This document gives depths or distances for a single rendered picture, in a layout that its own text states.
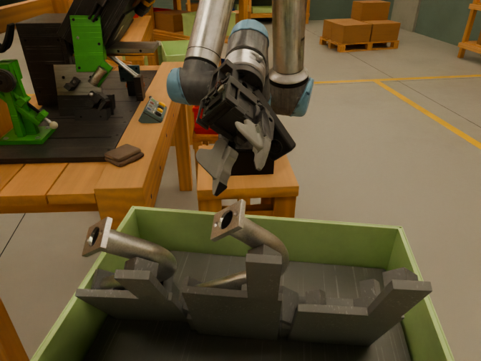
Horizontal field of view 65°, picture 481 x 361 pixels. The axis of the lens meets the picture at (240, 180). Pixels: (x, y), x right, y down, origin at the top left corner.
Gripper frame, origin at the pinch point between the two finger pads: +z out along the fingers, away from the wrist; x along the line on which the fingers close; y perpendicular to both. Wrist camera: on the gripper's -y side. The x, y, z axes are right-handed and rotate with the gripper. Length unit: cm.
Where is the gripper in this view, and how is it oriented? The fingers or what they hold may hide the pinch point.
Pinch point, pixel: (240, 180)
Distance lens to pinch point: 52.7
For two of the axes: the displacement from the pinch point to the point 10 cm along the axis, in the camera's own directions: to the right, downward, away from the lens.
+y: -7.3, -4.8, -4.9
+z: -1.0, 7.8, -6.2
